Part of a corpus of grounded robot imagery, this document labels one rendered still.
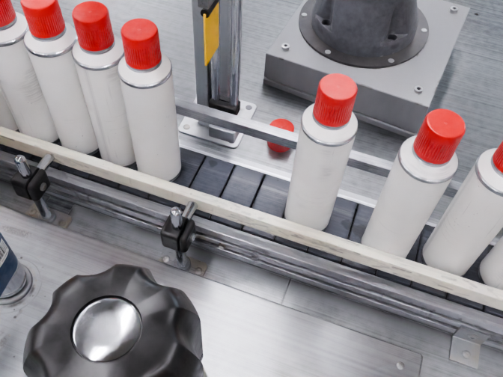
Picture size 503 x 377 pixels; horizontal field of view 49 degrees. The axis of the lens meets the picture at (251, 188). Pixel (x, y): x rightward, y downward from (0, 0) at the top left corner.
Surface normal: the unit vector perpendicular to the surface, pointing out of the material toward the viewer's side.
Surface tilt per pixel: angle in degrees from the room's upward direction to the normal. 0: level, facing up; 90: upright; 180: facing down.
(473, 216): 90
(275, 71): 90
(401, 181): 90
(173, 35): 0
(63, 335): 10
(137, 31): 3
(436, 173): 42
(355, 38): 73
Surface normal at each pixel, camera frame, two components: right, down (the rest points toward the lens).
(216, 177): 0.04, -0.57
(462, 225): -0.72, 0.55
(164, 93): 0.69, 0.61
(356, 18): -0.35, 0.54
